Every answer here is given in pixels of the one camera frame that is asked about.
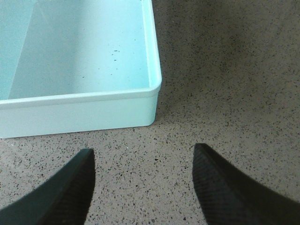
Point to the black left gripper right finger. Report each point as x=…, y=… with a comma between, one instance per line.
x=228, y=196

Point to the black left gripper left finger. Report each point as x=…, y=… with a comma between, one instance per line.
x=64, y=199

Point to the light blue plastic box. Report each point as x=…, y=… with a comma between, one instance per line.
x=77, y=65

